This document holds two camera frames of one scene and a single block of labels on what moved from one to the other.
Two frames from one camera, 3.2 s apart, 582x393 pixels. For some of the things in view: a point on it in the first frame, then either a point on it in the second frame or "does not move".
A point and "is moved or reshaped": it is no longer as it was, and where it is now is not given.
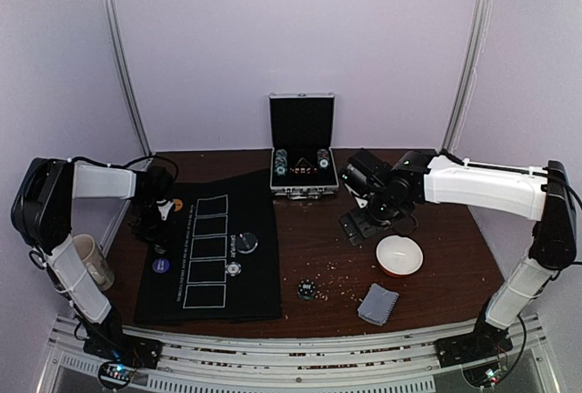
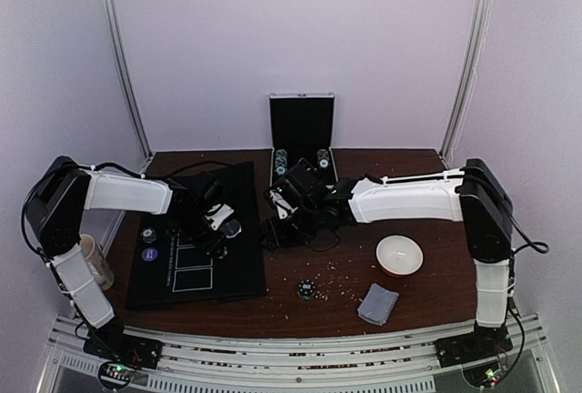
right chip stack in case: [323, 158] does not move
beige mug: [95, 261] does not move
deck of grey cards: [377, 304] does not move
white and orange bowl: [398, 256] does not move
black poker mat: [219, 264] is moved or reshaped
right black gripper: [360, 226] → [272, 233]
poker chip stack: [306, 289] does not move
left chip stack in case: [281, 166] does not move
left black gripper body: [148, 224] → [195, 226]
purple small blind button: [160, 266] → [149, 254]
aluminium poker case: [304, 145] does not move
